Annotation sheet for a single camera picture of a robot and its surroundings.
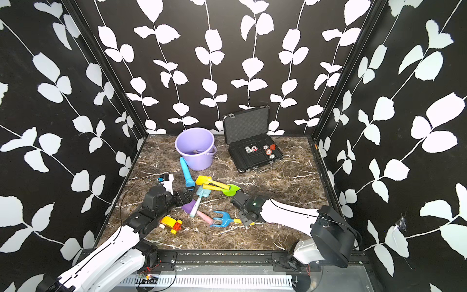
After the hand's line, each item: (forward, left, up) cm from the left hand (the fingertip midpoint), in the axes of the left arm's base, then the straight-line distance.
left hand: (189, 187), depth 81 cm
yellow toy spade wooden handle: (+11, -4, -12) cm, 17 cm away
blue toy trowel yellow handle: (+31, +3, -12) cm, 33 cm away
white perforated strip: (-35, -14, -14) cm, 40 cm away
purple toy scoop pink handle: (-5, +2, -12) cm, 13 cm away
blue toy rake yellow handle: (-12, -16, -12) cm, 23 cm away
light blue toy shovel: (+3, -3, -12) cm, 13 cm away
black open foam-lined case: (+39, -30, -6) cm, 49 cm away
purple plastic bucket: (+32, +1, -8) cm, 33 cm away
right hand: (-9, -26, -10) cm, 29 cm away
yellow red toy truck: (-14, +7, -9) cm, 18 cm away
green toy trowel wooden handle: (+3, -17, -14) cm, 22 cm away
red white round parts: (+31, -43, -12) cm, 54 cm away
